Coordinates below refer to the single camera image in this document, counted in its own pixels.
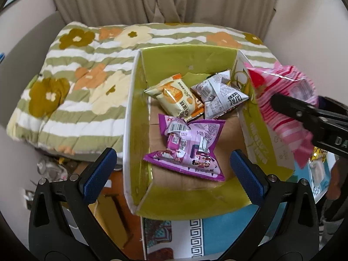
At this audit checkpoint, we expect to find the cream orange snack packet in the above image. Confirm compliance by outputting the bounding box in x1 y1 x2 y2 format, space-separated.
144 74 200 119

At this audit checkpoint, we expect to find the beige padded headboard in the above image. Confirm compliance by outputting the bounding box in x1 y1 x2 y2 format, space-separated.
0 10 66 93

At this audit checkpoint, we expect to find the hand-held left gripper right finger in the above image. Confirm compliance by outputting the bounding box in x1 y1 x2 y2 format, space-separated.
217 149 319 261

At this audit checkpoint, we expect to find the brown orange snack packet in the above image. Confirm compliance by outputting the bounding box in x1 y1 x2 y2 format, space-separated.
185 98 206 123

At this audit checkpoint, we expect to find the wall socket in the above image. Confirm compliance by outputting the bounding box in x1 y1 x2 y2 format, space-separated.
23 189 35 210

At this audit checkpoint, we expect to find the pink striped snack packet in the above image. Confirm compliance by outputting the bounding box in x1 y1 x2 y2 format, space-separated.
243 61 319 169

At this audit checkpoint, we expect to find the light blue snack packet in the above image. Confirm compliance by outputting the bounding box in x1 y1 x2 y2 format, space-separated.
296 158 333 204

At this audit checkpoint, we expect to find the floral striped blanket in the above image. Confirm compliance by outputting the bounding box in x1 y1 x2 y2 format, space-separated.
7 22 278 156

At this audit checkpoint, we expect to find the purple snack packet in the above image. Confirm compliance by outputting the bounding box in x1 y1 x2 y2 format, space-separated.
143 114 226 181

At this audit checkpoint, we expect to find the green cardboard box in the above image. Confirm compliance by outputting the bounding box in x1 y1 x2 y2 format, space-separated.
123 44 296 221

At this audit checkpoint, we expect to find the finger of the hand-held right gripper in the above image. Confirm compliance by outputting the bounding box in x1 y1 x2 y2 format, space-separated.
319 96 348 115
270 93 323 131

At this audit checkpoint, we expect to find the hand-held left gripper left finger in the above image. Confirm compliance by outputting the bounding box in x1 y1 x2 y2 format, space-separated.
28 147 128 261

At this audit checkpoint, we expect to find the yellow gold snack packet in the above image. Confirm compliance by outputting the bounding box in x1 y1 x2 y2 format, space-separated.
312 147 330 164

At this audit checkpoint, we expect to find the brown cardboard box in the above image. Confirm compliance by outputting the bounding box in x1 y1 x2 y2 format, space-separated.
92 193 136 251

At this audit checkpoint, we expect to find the blue patterned tablecloth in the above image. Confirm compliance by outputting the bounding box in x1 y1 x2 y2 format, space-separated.
141 147 333 260

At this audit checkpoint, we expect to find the grey white triangular snack packet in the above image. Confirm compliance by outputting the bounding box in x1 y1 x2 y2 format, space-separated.
190 70 249 119

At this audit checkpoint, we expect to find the beige curtain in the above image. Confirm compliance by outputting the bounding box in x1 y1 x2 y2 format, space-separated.
47 0 282 31

